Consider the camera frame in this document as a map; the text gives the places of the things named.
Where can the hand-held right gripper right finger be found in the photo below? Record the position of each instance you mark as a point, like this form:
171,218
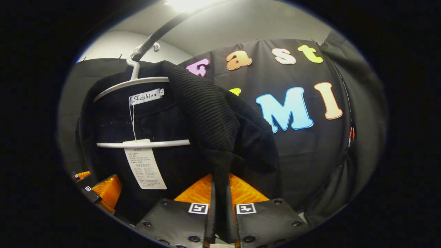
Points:
265,224

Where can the white clothes hanger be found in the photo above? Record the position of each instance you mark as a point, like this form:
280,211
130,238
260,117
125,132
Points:
144,144

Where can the large ceiling light panel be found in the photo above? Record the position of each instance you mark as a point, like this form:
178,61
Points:
187,4

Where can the black clothes rack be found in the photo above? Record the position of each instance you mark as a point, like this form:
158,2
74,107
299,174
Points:
162,32

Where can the black knit jacket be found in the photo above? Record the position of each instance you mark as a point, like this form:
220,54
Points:
206,113

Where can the black backdrop cloth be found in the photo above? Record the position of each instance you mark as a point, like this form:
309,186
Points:
310,155

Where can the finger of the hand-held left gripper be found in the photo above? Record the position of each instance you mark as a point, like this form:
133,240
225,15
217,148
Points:
90,193
75,176

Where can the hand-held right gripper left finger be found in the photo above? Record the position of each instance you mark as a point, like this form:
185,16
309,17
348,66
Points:
175,224

